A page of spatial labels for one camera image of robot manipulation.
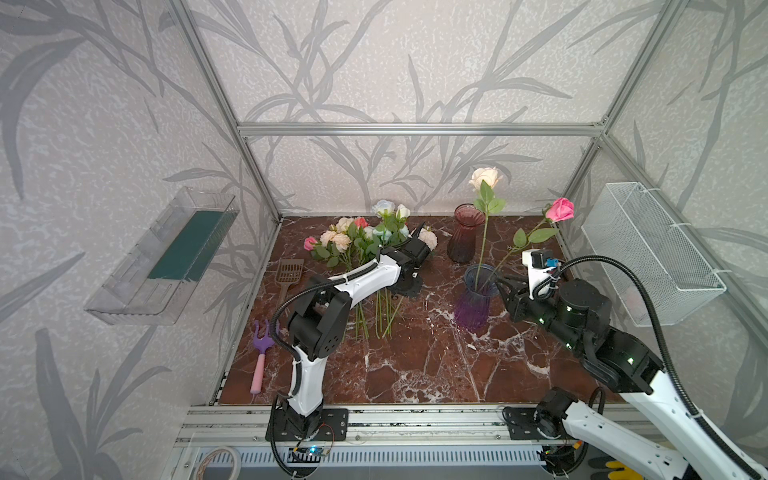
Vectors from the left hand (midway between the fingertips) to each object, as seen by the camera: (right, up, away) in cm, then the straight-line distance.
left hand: (413, 282), depth 94 cm
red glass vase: (+16, +13, +5) cm, 21 cm away
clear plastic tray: (-57, +4, -31) cm, 64 cm away
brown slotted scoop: (-44, +2, +11) cm, 45 cm away
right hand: (+19, +7, -29) cm, 35 cm away
